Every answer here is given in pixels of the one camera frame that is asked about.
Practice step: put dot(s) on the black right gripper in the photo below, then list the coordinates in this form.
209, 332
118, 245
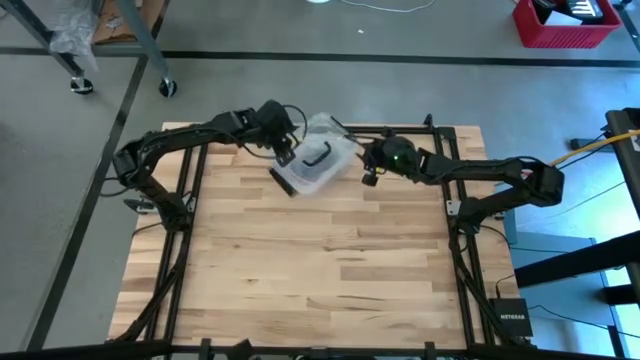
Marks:
395, 157

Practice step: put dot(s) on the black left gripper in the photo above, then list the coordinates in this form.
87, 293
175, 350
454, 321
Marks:
275, 125

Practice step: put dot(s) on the clear plastic storage bin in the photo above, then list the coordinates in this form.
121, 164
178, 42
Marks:
320, 170

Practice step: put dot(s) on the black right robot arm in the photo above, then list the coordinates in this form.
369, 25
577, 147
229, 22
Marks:
490, 170

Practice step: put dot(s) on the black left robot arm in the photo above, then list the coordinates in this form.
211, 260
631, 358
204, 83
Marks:
165, 140

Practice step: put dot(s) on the white round object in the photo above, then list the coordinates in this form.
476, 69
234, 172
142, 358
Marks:
317, 1

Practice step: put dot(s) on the grey metal wheeled cart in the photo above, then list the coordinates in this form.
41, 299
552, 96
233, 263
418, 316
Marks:
143, 40

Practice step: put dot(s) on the brown cardboard box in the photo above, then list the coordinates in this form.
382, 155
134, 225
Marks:
107, 30

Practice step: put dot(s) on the black metal beam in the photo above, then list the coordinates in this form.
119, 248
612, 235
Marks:
575, 262

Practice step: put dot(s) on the red plastic basket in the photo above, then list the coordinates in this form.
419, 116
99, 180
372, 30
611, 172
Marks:
565, 35

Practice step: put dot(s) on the white paper sheet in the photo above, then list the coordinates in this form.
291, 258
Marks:
557, 19

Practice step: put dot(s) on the crumpled clear plastic wrap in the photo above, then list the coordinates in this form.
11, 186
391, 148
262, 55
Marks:
75, 30

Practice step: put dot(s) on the black desk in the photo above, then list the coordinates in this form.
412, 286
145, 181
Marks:
625, 150

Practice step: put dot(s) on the black device with keys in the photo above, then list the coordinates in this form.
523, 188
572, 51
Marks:
585, 7

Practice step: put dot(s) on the black Netgear network switch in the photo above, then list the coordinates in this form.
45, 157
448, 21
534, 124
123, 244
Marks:
511, 317

